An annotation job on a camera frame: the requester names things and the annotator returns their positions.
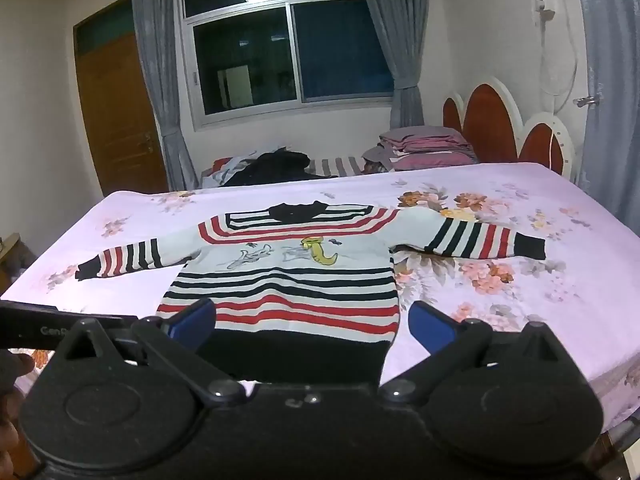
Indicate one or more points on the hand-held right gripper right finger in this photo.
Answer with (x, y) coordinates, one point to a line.
(429, 327)

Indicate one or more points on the grey curtain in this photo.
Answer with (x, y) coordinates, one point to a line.
(160, 75)
(400, 35)
(612, 85)

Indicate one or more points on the metal curtain hook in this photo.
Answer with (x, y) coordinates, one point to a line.
(586, 101)

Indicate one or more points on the pile of dark clothes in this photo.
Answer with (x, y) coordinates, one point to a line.
(275, 166)

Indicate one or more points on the white and brown headboard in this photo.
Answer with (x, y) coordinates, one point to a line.
(492, 120)

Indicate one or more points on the grey striped cloth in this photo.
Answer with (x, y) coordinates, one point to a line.
(335, 165)

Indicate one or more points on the window with white frame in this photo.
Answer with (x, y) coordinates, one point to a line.
(280, 45)

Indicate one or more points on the person's left hand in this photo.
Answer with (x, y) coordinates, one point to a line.
(24, 363)

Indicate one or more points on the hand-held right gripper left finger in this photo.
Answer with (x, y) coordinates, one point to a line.
(192, 321)

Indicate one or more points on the striped knit sweater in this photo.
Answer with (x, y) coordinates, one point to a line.
(300, 280)

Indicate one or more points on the wooden bedside furniture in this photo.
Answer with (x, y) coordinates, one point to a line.
(9, 260)

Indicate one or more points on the brown wooden door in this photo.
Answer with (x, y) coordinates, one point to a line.
(117, 110)

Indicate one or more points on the pink floral bed sheet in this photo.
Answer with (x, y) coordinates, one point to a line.
(525, 300)

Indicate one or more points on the pile of folded bedding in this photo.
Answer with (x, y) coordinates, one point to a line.
(425, 147)

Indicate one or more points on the white wall charger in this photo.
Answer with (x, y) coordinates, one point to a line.
(543, 7)

